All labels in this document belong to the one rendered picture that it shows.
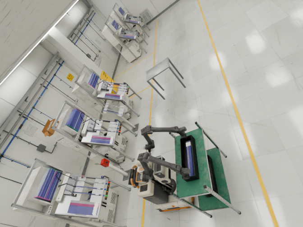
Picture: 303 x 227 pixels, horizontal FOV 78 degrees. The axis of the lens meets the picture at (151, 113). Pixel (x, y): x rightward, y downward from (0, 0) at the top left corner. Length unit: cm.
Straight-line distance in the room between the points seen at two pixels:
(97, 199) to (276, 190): 285
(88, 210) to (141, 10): 944
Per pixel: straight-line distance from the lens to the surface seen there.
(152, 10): 1091
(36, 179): 399
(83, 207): 384
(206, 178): 238
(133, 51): 838
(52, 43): 718
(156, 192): 309
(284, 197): 312
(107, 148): 463
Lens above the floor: 299
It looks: 35 degrees down
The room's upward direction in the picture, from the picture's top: 47 degrees counter-clockwise
